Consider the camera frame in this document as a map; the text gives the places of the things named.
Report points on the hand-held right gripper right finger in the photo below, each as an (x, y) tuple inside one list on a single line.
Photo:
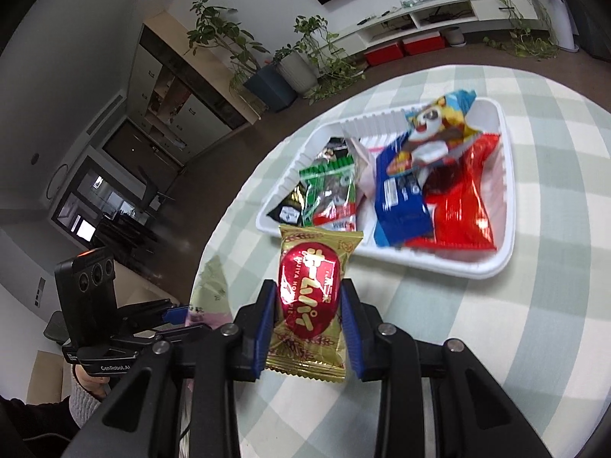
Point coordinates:
[(353, 334)]

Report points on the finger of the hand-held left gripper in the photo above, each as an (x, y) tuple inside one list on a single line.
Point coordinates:
[(174, 315), (186, 330)]

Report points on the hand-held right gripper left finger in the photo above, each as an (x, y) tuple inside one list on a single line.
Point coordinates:
[(265, 329)]

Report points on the pink cartoon snack packet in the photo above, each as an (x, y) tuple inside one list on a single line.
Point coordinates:
[(210, 286)]

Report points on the gold snack packet red oval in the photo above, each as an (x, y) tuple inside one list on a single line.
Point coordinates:
[(310, 286)]

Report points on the dark blue cake packet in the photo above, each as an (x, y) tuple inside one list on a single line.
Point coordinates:
[(398, 200)]

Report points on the white plastic tray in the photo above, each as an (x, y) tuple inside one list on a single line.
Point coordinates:
[(477, 262)]

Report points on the black and green snack packet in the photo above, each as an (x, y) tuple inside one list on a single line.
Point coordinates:
[(329, 186)]

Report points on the pale pink snack packet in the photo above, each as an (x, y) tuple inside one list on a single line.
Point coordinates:
[(365, 171)]

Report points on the light blue cartoon snack bag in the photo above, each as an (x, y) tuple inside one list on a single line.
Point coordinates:
[(439, 119)]

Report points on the person's left forearm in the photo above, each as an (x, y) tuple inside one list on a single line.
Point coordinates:
[(81, 408)]

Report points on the person's left hand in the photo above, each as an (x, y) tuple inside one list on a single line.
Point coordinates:
[(90, 386)]

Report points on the tall plant dark blue pot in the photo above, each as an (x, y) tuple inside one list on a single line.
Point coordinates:
[(269, 88)]

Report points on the plant in ribbed white pot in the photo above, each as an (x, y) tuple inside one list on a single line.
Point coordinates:
[(298, 71)]

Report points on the trailing green plant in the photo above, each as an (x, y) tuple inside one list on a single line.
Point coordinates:
[(334, 71)]

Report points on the red storage box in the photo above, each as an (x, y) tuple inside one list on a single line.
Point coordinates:
[(424, 44), (384, 53)]

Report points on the small white round bin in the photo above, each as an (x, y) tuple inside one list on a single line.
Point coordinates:
[(453, 37)]

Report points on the trailing plant on cabinet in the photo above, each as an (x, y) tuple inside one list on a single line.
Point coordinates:
[(520, 38)]

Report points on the white television cabinet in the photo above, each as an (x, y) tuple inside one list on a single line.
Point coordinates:
[(482, 7)]

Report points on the plant in smooth white pot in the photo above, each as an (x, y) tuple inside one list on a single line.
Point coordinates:
[(565, 24)]

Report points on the wooden wall cabinet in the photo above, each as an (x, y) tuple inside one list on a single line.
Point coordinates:
[(191, 100)]

